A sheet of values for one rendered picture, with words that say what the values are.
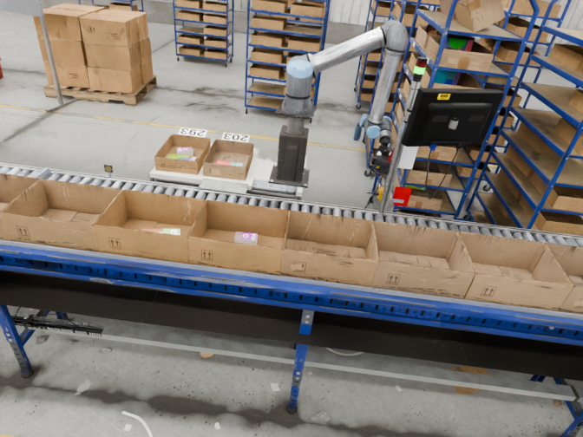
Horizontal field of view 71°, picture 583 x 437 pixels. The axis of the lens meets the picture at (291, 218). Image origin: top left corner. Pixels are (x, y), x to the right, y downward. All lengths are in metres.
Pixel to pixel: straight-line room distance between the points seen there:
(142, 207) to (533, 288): 1.75
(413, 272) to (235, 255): 0.73
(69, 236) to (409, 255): 1.52
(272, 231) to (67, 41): 4.91
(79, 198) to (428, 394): 2.15
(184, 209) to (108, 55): 4.39
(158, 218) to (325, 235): 0.81
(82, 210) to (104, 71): 4.19
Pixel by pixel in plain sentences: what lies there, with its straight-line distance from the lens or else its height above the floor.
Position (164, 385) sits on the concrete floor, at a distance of 2.52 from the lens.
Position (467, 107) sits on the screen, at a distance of 2.29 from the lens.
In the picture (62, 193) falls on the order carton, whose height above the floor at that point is 0.98.
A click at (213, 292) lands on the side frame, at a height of 0.82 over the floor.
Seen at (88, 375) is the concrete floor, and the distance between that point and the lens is 2.65.
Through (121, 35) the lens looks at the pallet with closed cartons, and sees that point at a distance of 6.06.
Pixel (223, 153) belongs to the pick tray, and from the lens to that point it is 3.04.
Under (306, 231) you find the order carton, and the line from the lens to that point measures 1.94.
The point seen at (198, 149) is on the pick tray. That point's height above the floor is 0.76.
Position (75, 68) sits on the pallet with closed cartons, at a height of 0.40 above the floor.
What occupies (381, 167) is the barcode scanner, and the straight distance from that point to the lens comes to 2.47.
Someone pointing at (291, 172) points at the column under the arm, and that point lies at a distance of 2.68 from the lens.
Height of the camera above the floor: 2.08
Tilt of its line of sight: 34 degrees down
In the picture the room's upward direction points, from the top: 7 degrees clockwise
